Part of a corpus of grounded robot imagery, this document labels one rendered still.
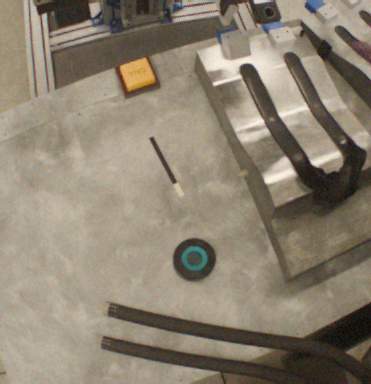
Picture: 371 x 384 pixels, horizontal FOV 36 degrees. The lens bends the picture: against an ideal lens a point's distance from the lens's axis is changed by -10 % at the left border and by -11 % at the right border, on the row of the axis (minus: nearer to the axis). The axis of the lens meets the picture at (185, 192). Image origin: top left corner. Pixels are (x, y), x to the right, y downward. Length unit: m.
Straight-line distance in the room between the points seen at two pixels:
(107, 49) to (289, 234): 1.12
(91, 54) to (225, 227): 1.02
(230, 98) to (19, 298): 0.60
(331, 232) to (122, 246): 0.41
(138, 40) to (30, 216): 1.00
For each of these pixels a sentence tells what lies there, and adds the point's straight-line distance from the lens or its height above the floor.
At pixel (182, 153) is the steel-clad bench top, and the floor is 0.80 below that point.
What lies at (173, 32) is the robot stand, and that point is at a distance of 2.10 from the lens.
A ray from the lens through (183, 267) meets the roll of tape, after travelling 1.16.
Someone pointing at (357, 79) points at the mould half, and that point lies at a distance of 1.37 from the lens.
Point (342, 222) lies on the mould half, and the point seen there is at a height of 0.86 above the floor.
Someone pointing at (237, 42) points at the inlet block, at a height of 0.93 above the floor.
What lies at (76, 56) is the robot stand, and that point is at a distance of 2.07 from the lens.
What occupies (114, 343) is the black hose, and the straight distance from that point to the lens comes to 1.15.
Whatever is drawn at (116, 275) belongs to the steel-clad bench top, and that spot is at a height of 0.80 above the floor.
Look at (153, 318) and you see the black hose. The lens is 1.13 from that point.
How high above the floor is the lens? 1.98
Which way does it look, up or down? 73 degrees down
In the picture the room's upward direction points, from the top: 8 degrees clockwise
